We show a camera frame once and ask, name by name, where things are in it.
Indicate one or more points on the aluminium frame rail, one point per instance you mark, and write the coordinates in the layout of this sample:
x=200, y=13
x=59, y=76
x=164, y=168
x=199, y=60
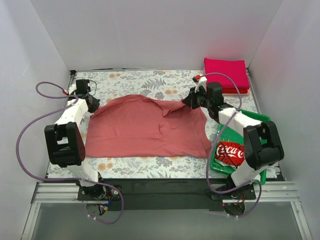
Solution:
x=69, y=193

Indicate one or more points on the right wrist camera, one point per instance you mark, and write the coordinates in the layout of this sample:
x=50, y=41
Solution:
x=200, y=81

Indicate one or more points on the red white coca cola shirt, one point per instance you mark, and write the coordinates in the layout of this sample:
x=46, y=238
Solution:
x=230, y=153

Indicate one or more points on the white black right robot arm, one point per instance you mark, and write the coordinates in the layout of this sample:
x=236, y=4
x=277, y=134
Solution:
x=261, y=140

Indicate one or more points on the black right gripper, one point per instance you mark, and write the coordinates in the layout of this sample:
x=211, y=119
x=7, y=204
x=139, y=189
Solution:
x=191, y=100

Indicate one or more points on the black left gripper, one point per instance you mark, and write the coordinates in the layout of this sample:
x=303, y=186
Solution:
x=94, y=103

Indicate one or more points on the salmon pink t shirt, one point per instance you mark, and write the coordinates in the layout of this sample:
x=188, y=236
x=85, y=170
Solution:
x=138, y=126

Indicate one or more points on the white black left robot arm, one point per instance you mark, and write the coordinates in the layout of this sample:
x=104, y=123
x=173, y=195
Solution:
x=64, y=142

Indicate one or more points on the folded magenta shirt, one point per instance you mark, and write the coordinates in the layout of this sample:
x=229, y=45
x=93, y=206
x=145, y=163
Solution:
x=236, y=70

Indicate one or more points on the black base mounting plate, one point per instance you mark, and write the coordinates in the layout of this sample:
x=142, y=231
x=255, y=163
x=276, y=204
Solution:
x=161, y=194

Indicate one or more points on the green plastic bin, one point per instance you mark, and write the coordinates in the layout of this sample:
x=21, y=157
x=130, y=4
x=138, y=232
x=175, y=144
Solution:
x=231, y=135

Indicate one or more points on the folded red shirt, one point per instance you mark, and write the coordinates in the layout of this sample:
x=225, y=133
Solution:
x=233, y=91

